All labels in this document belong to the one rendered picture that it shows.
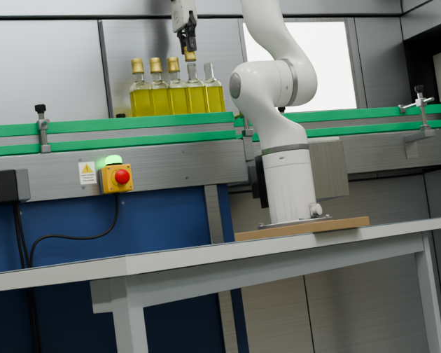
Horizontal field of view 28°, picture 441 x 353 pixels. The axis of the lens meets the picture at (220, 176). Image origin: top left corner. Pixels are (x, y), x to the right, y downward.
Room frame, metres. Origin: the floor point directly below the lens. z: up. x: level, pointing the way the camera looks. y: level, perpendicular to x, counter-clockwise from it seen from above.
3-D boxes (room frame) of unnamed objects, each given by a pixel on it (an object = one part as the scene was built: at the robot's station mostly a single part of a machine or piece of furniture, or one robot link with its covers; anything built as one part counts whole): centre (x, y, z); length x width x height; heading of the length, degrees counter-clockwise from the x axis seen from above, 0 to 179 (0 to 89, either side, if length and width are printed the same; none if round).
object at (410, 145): (2.84, -0.67, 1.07); 0.17 x 0.05 x 0.23; 25
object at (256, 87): (2.20, -0.14, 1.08); 0.19 x 0.12 x 0.24; 116
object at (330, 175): (2.55, -0.22, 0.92); 0.27 x 0.17 x 0.15; 25
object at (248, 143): (2.58, -0.08, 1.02); 0.09 x 0.04 x 0.07; 25
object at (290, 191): (2.21, -0.17, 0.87); 0.19 x 0.19 x 0.18
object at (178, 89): (2.62, 0.10, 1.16); 0.06 x 0.06 x 0.21; 24
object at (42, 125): (2.27, 0.44, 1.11); 0.07 x 0.04 x 0.13; 25
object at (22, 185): (2.21, 0.53, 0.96); 0.08 x 0.08 x 0.08; 25
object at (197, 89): (2.64, 0.04, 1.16); 0.06 x 0.06 x 0.21; 25
